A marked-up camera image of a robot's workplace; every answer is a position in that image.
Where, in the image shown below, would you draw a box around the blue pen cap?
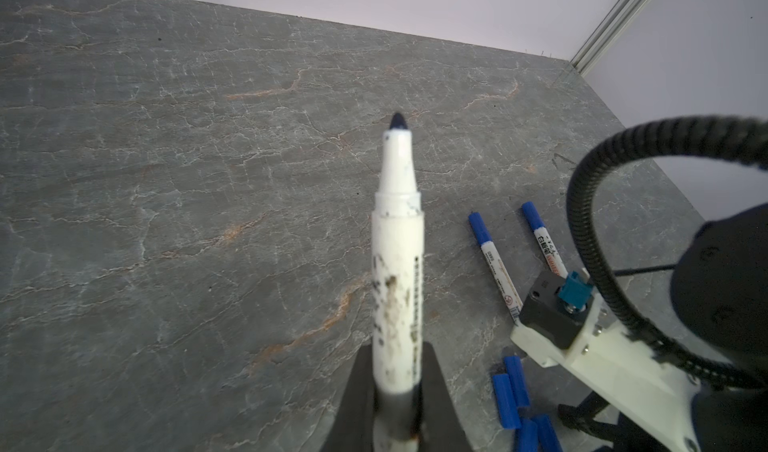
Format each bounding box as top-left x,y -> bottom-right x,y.
514,418 -> 539,452
492,373 -> 521,430
503,355 -> 531,408
532,414 -> 563,452

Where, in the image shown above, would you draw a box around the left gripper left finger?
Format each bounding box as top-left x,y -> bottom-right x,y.
321,344 -> 375,452

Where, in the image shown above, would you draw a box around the aluminium frame rails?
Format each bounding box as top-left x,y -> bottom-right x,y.
570,0 -> 652,76

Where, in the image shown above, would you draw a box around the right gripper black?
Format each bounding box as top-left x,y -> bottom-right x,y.
558,203 -> 767,451

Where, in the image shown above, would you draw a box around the white marker pen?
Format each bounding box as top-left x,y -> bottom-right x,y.
468,212 -> 523,325
371,112 -> 425,451
521,201 -> 568,278

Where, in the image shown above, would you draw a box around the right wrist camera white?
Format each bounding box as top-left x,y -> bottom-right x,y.
511,270 -> 703,451

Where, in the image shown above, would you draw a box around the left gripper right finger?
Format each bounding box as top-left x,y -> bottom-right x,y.
419,342 -> 472,452

